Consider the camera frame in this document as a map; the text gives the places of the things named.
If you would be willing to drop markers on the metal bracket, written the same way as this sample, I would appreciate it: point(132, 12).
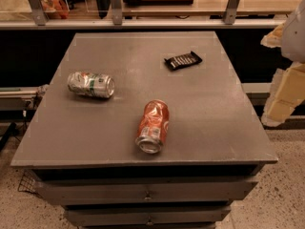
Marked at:
point(230, 12)
point(38, 14)
point(117, 16)

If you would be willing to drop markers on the black snack bar wrapper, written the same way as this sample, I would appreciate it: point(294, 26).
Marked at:
point(183, 61)

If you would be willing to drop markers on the upper grey drawer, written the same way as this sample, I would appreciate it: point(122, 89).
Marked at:
point(144, 190)

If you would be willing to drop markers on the right metal bracket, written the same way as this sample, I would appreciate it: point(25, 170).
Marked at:
point(230, 12)

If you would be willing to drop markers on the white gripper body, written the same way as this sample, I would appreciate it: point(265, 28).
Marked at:
point(294, 37)

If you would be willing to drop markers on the left metal bracket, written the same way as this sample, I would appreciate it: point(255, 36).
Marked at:
point(38, 14)

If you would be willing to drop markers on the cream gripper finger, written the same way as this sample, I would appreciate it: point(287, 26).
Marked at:
point(273, 38)
point(286, 93)

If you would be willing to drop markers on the grey drawer cabinet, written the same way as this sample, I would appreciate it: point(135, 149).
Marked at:
point(213, 129)

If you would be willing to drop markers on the crushed orange soda can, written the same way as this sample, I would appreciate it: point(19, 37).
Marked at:
point(153, 127)

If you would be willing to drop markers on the grey drawer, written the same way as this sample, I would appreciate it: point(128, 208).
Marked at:
point(146, 216)
point(144, 190)

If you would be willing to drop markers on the green silver 7up can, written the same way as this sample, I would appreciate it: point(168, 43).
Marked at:
point(91, 84)

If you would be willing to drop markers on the orange snack bag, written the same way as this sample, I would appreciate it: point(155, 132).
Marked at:
point(58, 6)

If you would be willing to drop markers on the wire mesh basket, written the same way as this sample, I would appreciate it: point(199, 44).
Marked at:
point(26, 184)

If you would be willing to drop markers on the middle metal bracket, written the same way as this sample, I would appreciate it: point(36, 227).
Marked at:
point(117, 16)

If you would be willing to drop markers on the metal shelf rail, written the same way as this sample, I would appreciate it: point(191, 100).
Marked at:
point(141, 24)

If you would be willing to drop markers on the lower grey drawer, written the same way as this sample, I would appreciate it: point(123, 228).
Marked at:
point(146, 216)

